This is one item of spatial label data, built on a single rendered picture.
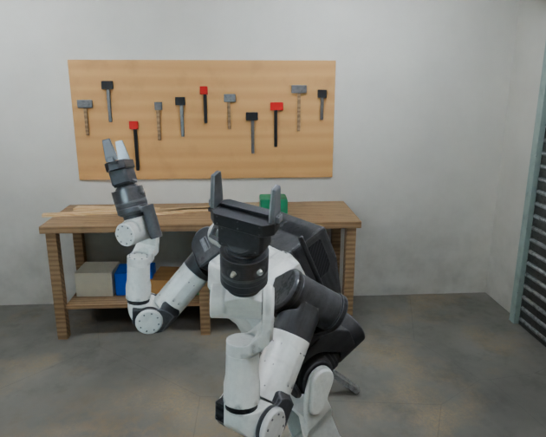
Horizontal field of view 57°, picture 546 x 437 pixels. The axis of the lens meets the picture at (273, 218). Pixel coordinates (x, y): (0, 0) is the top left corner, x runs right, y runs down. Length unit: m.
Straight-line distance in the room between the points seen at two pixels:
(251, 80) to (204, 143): 0.60
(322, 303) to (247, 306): 0.25
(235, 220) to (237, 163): 3.20
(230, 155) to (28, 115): 1.56
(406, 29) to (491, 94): 0.87
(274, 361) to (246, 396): 0.12
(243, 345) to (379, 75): 3.37
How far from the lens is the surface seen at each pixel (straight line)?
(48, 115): 4.26
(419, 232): 4.45
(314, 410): 1.54
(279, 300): 1.13
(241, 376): 1.00
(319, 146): 4.06
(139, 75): 4.05
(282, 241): 1.31
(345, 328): 1.57
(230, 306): 0.94
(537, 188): 4.06
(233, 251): 0.87
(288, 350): 1.10
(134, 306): 1.52
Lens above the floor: 1.78
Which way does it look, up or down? 15 degrees down
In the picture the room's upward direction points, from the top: straight up
